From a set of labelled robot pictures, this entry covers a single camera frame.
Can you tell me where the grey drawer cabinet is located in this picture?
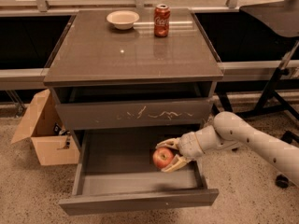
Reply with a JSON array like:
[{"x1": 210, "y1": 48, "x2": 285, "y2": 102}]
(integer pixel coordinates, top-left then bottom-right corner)
[{"x1": 43, "y1": 7, "x2": 224, "y2": 217}]

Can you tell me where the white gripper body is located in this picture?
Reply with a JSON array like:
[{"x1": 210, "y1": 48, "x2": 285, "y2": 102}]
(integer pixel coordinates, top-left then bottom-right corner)
[{"x1": 178, "y1": 132, "x2": 204, "y2": 161}]

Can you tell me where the white paper bowl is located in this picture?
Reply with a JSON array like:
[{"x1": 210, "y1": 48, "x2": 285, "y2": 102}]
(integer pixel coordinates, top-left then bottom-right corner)
[{"x1": 107, "y1": 10, "x2": 139, "y2": 30}]

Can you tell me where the black office chair base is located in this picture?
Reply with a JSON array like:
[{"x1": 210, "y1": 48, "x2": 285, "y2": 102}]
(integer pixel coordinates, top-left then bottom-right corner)
[{"x1": 276, "y1": 131, "x2": 299, "y2": 189}]

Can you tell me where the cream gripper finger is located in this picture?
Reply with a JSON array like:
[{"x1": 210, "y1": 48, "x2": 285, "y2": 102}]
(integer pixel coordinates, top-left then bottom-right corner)
[
  {"x1": 162, "y1": 155, "x2": 190, "y2": 173},
  {"x1": 156, "y1": 138, "x2": 179, "y2": 150}
]

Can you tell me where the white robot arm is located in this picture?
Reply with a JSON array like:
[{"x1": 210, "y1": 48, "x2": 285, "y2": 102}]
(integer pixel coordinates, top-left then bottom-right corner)
[{"x1": 156, "y1": 111, "x2": 299, "y2": 186}]

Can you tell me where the red apple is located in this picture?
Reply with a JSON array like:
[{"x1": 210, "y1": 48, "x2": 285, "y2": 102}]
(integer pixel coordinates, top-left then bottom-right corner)
[{"x1": 152, "y1": 147, "x2": 174, "y2": 169}]

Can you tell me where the open cardboard box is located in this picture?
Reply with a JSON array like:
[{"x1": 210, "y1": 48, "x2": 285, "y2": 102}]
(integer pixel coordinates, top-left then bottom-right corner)
[{"x1": 11, "y1": 90, "x2": 79, "y2": 165}]

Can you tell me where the red soda can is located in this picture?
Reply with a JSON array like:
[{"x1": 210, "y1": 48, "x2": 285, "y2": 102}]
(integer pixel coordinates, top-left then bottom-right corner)
[{"x1": 154, "y1": 4, "x2": 170, "y2": 37}]

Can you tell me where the closed grey top drawer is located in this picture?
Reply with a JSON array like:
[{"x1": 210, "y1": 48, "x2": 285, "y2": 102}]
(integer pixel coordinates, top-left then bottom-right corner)
[{"x1": 56, "y1": 98, "x2": 212, "y2": 130}]

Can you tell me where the open grey middle drawer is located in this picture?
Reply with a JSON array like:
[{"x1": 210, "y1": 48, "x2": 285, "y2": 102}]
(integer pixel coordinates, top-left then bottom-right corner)
[{"x1": 60, "y1": 126, "x2": 219, "y2": 216}]

